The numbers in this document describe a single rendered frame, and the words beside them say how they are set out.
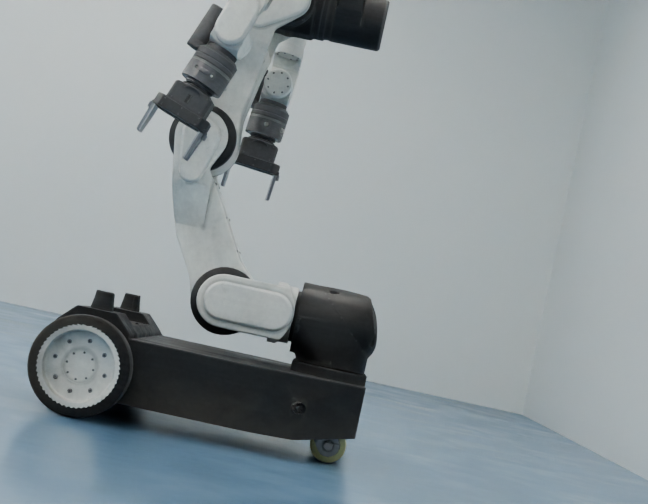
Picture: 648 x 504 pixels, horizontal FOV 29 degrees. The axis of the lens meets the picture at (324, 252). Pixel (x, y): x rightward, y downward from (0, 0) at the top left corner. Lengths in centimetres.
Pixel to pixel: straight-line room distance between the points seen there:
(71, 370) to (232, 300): 37
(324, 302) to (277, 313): 11
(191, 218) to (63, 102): 424
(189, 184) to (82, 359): 44
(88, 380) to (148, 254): 424
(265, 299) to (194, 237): 21
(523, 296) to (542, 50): 131
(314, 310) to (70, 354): 52
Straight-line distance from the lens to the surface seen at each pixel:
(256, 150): 292
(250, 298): 261
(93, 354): 248
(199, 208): 266
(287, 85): 290
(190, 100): 247
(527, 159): 676
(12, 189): 687
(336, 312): 263
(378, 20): 272
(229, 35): 247
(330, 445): 258
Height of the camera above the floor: 30
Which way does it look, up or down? 3 degrees up
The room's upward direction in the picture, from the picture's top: 12 degrees clockwise
